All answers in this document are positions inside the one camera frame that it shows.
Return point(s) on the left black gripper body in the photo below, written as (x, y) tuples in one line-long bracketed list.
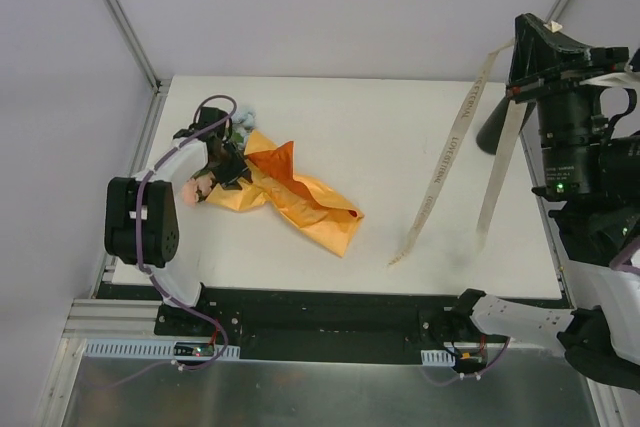
[(230, 167)]

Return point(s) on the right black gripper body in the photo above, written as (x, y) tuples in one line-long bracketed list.
[(558, 75)]

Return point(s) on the artificial flower bunch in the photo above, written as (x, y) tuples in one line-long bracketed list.
[(237, 130)]

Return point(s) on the cream printed ribbon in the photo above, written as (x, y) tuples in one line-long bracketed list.
[(508, 134)]

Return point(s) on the orange paper flower wrapping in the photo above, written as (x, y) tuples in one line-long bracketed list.
[(308, 204)]

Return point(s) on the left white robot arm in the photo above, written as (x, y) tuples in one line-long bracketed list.
[(148, 226)]

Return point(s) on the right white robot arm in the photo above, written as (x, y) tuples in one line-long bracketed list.
[(591, 176)]

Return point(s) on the dark cylindrical vase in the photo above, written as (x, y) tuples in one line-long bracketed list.
[(488, 137)]

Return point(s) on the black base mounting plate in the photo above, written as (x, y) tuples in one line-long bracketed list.
[(278, 325)]

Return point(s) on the left aluminium frame post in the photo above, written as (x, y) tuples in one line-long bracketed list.
[(133, 43)]

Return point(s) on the left white cable duct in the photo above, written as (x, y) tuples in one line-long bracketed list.
[(185, 351)]

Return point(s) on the white cable duct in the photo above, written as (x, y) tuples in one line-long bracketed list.
[(437, 358), (185, 351)]

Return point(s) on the right white cable duct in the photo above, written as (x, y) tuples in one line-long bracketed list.
[(437, 358)]

